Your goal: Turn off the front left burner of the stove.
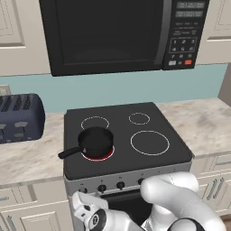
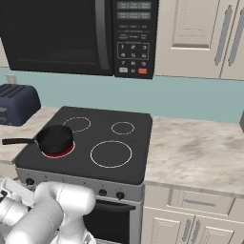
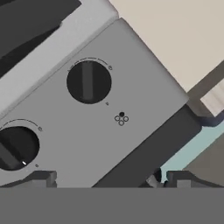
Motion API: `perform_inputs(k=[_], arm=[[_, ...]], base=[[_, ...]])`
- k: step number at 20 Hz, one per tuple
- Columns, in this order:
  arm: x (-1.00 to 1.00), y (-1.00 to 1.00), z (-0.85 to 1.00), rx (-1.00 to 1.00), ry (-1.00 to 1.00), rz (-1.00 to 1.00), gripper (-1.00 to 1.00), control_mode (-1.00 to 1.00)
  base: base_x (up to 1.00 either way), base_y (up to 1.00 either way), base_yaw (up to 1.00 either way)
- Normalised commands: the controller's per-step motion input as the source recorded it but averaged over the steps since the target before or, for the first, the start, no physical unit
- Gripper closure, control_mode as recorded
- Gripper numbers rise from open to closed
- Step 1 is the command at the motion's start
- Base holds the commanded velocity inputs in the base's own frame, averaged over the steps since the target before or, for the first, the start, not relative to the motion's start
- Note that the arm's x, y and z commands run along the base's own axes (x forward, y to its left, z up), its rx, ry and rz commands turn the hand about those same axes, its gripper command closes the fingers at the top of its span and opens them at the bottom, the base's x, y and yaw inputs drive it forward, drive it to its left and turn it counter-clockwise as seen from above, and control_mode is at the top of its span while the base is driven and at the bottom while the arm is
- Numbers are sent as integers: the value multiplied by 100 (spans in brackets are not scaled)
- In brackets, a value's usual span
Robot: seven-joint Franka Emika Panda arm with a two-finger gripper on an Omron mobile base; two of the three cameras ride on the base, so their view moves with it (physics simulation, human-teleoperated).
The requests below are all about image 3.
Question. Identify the grey stove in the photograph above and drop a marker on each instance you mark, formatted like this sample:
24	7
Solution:
87	140

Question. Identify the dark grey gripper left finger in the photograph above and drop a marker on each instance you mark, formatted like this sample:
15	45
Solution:
40	179

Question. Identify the dark oven door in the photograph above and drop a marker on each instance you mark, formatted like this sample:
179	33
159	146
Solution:
157	145

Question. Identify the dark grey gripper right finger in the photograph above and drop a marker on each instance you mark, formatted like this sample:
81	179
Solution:
182	180

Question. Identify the black stove knob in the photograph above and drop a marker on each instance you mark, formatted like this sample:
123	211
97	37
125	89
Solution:
96	83
14	145

